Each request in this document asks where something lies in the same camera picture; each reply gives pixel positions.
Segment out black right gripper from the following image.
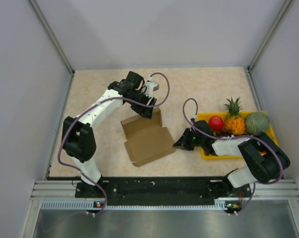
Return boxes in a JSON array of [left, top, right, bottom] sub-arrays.
[[173, 127, 204, 151]]

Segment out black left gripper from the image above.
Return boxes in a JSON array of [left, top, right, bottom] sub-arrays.
[[127, 89, 156, 119]]

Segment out brown cardboard box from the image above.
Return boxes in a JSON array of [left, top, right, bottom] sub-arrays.
[[121, 108, 176, 167]]

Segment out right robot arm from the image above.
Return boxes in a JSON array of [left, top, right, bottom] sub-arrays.
[[173, 120, 291, 196]]

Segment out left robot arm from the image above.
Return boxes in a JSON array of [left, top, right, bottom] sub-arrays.
[[62, 71, 159, 197]]

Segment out red apple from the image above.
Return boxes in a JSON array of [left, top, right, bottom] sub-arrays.
[[208, 116, 224, 131]]

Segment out purple grape bunch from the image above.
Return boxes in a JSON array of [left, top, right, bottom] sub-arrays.
[[215, 129, 234, 137]]

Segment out orange pineapple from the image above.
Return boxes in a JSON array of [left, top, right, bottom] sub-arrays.
[[224, 97, 246, 136]]

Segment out green melon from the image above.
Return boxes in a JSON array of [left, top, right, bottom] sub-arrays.
[[245, 112, 271, 135]]

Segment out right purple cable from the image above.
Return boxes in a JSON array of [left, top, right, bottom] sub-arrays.
[[183, 98, 284, 216]]

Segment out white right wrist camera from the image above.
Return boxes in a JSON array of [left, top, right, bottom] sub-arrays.
[[190, 115, 197, 123]]

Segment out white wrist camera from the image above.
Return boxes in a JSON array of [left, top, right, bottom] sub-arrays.
[[190, 115, 197, 123], [141, 80, 159, 97]]

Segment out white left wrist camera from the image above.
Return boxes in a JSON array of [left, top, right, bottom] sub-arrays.
[[141, 80, 159, 97]]

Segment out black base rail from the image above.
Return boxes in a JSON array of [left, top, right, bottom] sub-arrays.
[[75, 177, 251, 206]]

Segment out right aluminium frame post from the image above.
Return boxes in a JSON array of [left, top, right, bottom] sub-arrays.
[[246, 0, 295, 75]]

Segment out aluminium frame post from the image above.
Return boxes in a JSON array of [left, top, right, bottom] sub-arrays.
[[246, 0, 295, 75], [27, 0, 75, 76]]

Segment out left aluminium frame post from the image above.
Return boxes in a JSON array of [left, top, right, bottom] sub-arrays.
[[27, 0, 75, 76]]

